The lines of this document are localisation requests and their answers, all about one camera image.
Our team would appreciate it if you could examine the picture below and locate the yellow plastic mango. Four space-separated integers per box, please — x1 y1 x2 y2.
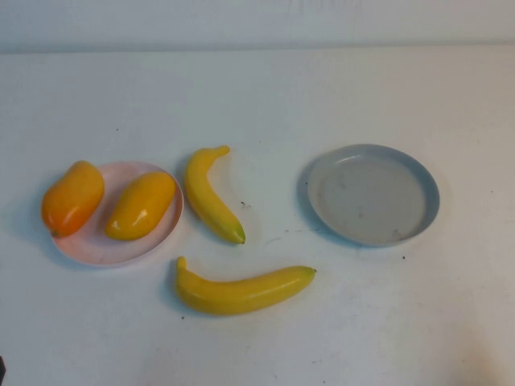
104 170 177 242

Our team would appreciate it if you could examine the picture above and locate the orange-tinted plastic mango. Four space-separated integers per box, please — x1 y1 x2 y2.
40 159 105 239

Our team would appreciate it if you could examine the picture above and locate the grey-blue plastic plate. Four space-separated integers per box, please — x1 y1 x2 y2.
307 143 441 248

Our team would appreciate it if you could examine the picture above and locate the pink plastic plate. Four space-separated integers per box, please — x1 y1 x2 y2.
50 160 185 269

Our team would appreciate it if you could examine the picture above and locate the small yellow plastic banana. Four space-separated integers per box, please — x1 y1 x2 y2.
183 145 247 245

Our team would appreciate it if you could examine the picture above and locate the large yellow plastic banana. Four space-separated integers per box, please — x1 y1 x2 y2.
174 256 317 317

